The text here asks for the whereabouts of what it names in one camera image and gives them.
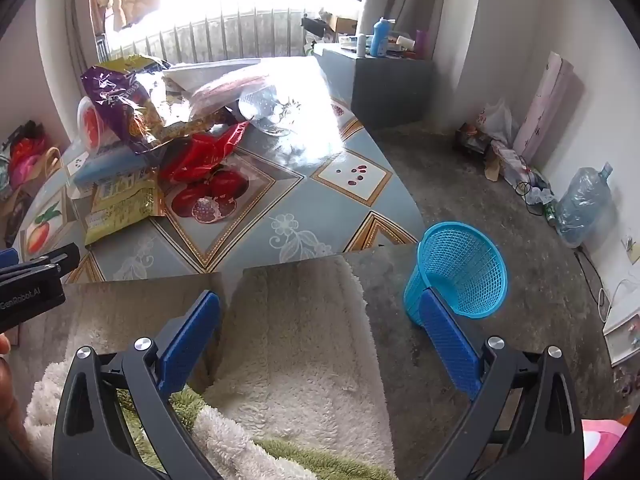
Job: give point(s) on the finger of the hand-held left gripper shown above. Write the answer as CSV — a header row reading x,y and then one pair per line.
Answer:
x,y
55,258

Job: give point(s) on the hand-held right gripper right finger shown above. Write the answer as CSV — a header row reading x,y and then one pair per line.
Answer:
x,y
450,340

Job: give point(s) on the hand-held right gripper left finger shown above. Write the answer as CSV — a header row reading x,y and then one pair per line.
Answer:
x,y
192,340

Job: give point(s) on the blue mesh basket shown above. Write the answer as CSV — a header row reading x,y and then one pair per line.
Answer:
x,y
465,265

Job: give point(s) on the purple snack bag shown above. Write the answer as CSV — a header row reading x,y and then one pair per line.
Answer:
x,y
117,97

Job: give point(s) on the red plastic wrapper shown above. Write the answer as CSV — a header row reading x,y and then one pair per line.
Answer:
x,y
200,152

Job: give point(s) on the clear plastic bottle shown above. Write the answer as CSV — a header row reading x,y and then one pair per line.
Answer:
x,y
265,107

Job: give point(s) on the person's left hand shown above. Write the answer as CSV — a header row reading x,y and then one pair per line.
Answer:
x,y
3,347

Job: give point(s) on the green yellow snack packet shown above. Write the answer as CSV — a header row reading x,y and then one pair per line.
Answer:
x,y
120,205

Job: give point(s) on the tan bag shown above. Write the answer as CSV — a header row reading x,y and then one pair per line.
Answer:
x,y
52,162

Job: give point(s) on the cream fluffy blanket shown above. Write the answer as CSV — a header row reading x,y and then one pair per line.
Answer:
x,y
300,340

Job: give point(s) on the light blue pack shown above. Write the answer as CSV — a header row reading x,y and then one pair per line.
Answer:
x,y
107,164

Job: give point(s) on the red bag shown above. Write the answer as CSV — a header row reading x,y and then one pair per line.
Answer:
x,y
27,152

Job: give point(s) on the green bottle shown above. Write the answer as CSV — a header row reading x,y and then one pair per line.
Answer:
x,y
550,212

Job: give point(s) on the white box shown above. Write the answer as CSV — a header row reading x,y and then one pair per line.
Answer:
x,y
622,332

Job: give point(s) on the brown cardboard piece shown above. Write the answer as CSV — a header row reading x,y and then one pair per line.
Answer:
x,y
492,169

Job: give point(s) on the pink cloth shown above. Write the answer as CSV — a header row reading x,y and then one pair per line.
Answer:
x,y
602,445

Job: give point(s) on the clear water jug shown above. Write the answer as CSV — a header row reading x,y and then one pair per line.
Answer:
x,y
582,205

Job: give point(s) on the dark box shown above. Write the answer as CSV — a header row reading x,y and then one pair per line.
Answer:
x,y
470,142

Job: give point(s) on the yellow snack bag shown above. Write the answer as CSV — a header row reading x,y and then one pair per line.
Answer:
x,y
132,64

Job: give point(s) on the white plastic bag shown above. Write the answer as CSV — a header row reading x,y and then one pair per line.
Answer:
x,y
495,120

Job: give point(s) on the white plastic sheet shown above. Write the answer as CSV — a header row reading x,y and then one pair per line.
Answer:
x,y
200,71

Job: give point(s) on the pink clear plastic bag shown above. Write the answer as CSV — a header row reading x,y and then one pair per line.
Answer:
x,y
225,91

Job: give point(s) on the grey cabinet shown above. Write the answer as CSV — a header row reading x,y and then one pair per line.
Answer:
x,y
390,90

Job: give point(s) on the metal balcony railing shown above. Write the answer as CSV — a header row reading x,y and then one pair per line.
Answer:
x,y
225,35

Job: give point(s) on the pink bottle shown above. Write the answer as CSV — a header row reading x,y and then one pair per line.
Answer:
x,y
421,45

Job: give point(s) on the small white bottle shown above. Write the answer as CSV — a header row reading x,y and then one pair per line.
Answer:
x,y
361,45

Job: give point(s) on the blue bottle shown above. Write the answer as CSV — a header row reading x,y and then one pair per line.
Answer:
x,y
380,37

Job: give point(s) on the cardboard box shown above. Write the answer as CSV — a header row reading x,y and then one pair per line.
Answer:
x,y
345,25

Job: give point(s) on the black flat box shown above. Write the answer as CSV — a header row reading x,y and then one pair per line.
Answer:
x,y
312,26

